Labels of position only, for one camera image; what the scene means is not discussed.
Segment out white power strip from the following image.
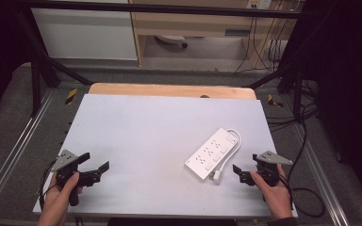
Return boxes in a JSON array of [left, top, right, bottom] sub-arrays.
[[184, 127, 239, 181]]

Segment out white plug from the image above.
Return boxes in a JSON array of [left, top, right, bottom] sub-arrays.
[[209, 169, 223, 186]]

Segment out black curtain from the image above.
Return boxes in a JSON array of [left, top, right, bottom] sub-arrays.
[[0, 0, 34, 121], [290, 0, 362, 216]]

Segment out black metal frame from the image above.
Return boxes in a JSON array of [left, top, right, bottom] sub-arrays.
[[13, 0, 317, 124]]

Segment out white cabinet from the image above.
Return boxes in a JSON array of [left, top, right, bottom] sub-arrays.
[[31, 7, 139, 61]]

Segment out yellow black tape strip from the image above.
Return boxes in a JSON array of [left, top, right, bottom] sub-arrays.
[[267, 93, 284, 108], [64, 88, 79, 105]]

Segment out person's left hand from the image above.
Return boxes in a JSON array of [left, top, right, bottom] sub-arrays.
[[37, 171, 85, 218]]

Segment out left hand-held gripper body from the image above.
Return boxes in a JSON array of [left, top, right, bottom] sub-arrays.
[[50, 149, 102, 207]]

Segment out person's right hand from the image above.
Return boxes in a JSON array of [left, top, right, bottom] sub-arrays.
[[249, 165, 294, 220]]

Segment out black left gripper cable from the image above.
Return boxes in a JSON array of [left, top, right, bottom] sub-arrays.
[[39, 159, 59, 212]]

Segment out white wall socket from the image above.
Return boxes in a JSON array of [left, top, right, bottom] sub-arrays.
[[246, 0, 272, 10]]

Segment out white power cable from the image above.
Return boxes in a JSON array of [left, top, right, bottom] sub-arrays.
[[216, 128, 243, 177]]

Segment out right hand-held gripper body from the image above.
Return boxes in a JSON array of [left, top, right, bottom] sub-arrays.
[[239, 150, 294, 188]]

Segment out white chair base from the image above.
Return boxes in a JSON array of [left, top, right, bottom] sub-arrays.
[[155, 34, 189, 49]]

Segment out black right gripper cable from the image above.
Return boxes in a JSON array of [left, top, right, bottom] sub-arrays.
[[277, 121, 326, 218]]

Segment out black floor cables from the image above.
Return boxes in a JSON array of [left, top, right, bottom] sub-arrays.
[[265, 79, 321, 134]]

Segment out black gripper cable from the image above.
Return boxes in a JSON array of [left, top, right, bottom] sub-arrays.
[[39, 159, 59, 212], [277, 121, 326, 218]]

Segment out aluminium rail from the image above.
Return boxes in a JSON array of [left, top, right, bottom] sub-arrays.
[[290, 122, 351, 226], [0, 89, 57, 215]]

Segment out hanging black cables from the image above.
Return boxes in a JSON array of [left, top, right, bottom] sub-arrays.
[[233, 16, 290, 75]]

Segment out dark clothing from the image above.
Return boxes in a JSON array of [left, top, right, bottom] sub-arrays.
[[107, 218, 239, 226]]

